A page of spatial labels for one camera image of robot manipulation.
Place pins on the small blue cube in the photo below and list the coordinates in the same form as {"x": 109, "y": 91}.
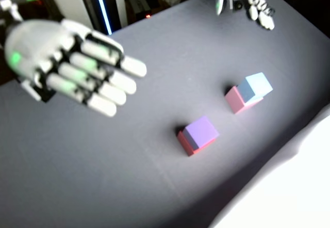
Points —
{"x": 257, "y": 84}

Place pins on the small purple cube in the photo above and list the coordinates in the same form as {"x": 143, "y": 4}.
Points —
{"x": 202, "y": 131}

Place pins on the pink foam cube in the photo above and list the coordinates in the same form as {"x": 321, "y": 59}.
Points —
{"x": 234, "y": 100}

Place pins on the red foam cube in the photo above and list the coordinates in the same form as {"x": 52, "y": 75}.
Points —
{"x": 186, "y": 145}

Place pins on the white panel with blue light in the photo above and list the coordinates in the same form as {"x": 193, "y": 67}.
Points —
{"x": 69, "y": 1}

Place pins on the black box with red light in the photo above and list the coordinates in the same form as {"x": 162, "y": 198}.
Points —
{"x": 143, "y": 6}

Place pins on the grey table cloth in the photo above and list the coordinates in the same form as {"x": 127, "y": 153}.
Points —
{"x": 103, "y": 166}

